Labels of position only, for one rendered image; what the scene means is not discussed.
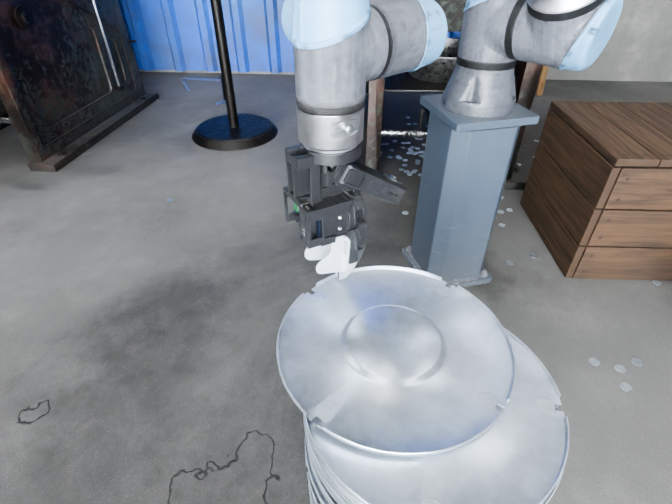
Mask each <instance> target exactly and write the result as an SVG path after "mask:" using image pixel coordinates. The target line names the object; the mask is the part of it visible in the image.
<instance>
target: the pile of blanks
mask: <svg viewBox="0 0 672 504"><path fill-rule="evenodd" d="M303 421H304V430H305V461H306V467H308V472H307V477H308V486H309V495H310V504H364V503H362V502H361V501H360V500H358V499H357V498H356V497H354V496H353V495H352V494H351V493H350V492H349V491H348V490H346V489H345V488H344V487H343V486H342V485H341V484H340V483H339V481H338V480H337V479H336V478H335V477H334V476H333V475H332V473H331V472H330V471H329V470H328V468H327V467H326V465H325V464H324V462H323V461H322V459H321V458H320V456H319V454H318V453H317V451H316V449H315V447H314V445H313V443H312V440H311V438H310V435H309V432H308V429H307V426H306V422H305V418H304V414H303ZM562 475H563V473H562ZM562 475H561V477H560V479H559V481H558V483H557V484H556V486H555V488H554V489H553V491H552V492H551V493H550V495H549V496H548V497H547V498H546V499H545V501H544V502H543V503H542V504H548V502H549V501H550V500H551V498H552V497H553V495H554V493H555V492H556V490H557V488H558V486H559V483H560V481H561V478H562Z"/></svg>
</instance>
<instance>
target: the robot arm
mask: <svg viewBox="0 0 672 504"><path fill-rule="evenodd" d="M622 7H623V0H467V1H466V6H465V8H464V10H463V12H464V17H463V23H462V29H461V35H460V42H459V48H458V54H457V60H456V66H455V68H454V71H453V73H452V75H451V77H450V79H449V81H448V83H447V85H446V87H445V89H444V91H443V95H442V102H441V104H442V106H443V107H444V108H445V109H447V110H449V111H451V112H453V113H456V114H460V115H464V116H470V117H479V118H494V117H502V116H506V115H509V114H511V113H512V112H513V110H514V107H515V103H516V89H515V76H514V70H515V66H516V62H517V60H519V61H524V62H529V63H534V64H539V65H544V66H549V67H554V68H559V70H563V69H565V70H572V71H582V70H584V69H586V68H588V67H589V66H590V65H591V64H592V63H593V62H594V61H595V60H596V59H597V58H598V56H599V55H600V54H601V52H602V51H603V49H604V48H605V46H606V44H607V42H608V41H609V39H610V37H611V35H612V33H613V31H614V29H615V27H616V25H617V22H618V20H619V17H620V14H621V11H622ZM281 19H282V26H283V30H284V32H285V35H286V36H287V38H288V39H289V40H290V42H291V43H292V44H293V53H294V70H295V88H296V113H297V130H298V140H299V142H300V145H295V146H291V147H286V148H285V159H286V172H287V185H288V186H286V187H283V196H284V208H285V220H286V223H287V222H291V221H294V220H295V221H296V222H299V229H300V233H301V235H300V238H301V239H302V240H303V241H304V243H305V244H306V245H307V248H306V249H305V258H306V259H308V260H321V261H320V262H319V263H318V264H317V266H316V271H317V273H319V274H326V273H334V272H335V273H336V276H337V278H339V280H342V279H344V278H345V277H347V276H348V275H349V274H350V273H351V271H352V270H353V269H354V267H355V266H356V264H357V262H358V261H359V260H360V258H361V256H362V254H363V252H364V249H365V246H366V225H367V222H366V211H365V203H364V200H363V198H362V194H360V193H359V192H360V191H362V192H364V193H367V194H370V195H372V196H375V197H377V198H378V199H380V200H382V201H384V202H387V203H394V204H396V205H400V203H401V201H402V200H403V198H404V197H405V195H406V193H407V192H408V189H407V188H405V186H403V185H402V183H403V182H401V181H400V180H399V179H398V178H396V176H394V175H391V174H389V173H386V172H384V173H381V172H379V171H377V170H375V169H372V168H370V167H368V166H365V165H363V164H361V163H359V162H356V160H357V159H358V158H359V157H360V156H361V147H362V142H361V141H362V140H363V130H364V107H365V97H366V82H368V81H373V80H377V79H381V78H384V77H388V76H392V75H396V74H400V73H404V72H413V71H416V70H418V69H419V68H420V67H423V66H426V65H429V64H431V63H432V62H434V61H435V60H436V59H437V58H438V57H439V56H440V54H441V53H442V51H443V49H444V47H445V44H446V39H447V31H448V28H447V20H446V17H445V14H444V12H443V10H442V8H441V7H440V6H439V4H438V3H437V2H435V1H434V0H285V2H284V4H283V8H282V14H281ZM287 197H290V198H291V199H292V200H293V202H294V209H295V210H296V211H293V212H292V213H289V214H288V203H287Z"/></svg>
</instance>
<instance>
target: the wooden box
mask: <svg viewBox="0 0 672 504"><path fill-rule="evenodd" d="M550 107H551V108H552V109H549V110H548V114H547V117H546V120H545V123H544V127H543V130H542V133H541V136H540V140H539V143H540V144H538V146H537V149H536V153H535V156H534V159H533V162H532V166H531V169H530V172H529V176H528V179H527V182H526V185H525V188H524V192H523V195H522V198H521V201H520V204H521V205H522V207H523V209H524V210H525V212H526V214H527V215H528V217H529V219H530V220H531V222H532V223H533V225H534V227H535V228H536V230H537V232H538V233H539V235H540V237H541V238H542V240H543V242H544V243H545V245H546V247H547V248H548V250H549V252H550V253H551V255H552V257H553V258H554V260H555V262H556V263H557V265H558V267H559V268H560V270H561V272H562V273H563V275H564V277H565V278H575V279H616V280H658V281H672V102H650V103H649V102H595V101H584V102H583V101H551V104H550Z"/></svg>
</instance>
